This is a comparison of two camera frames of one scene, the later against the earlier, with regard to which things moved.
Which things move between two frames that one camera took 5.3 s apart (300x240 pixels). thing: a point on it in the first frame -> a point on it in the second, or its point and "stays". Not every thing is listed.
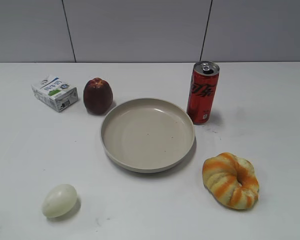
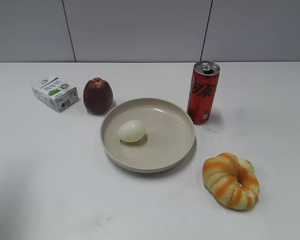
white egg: (59, 201) -> (131, 130)
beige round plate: (147, 135) stays
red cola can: (202, 91) stays
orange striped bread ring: (230, 181) stays
